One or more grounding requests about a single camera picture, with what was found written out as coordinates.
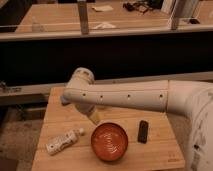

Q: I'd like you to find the white paper sheet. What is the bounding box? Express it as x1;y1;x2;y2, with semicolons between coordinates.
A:
92;5;113;12

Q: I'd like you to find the grey metal post right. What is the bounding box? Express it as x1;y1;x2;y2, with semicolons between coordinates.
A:
170;0;186;30

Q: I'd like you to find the black rectangular block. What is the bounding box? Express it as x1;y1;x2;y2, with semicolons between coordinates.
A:
138;120;149;143

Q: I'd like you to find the black cables bundle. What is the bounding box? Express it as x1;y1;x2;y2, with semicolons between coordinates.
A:
122;0;158;14

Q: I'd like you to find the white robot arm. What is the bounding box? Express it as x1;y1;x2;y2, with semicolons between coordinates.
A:
63;67;213;171

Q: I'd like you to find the blue sponge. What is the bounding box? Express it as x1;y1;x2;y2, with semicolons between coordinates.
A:
60;97;70;106

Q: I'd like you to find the white crumpled cloth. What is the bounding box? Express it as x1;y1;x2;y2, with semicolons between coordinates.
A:
92;22;116;29

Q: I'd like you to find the grey metal post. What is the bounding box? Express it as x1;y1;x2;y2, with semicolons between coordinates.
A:
77;0;89;34
170;0;186;30

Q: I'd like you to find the clear bottle on far table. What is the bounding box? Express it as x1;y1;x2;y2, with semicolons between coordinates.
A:
32;17;44;32

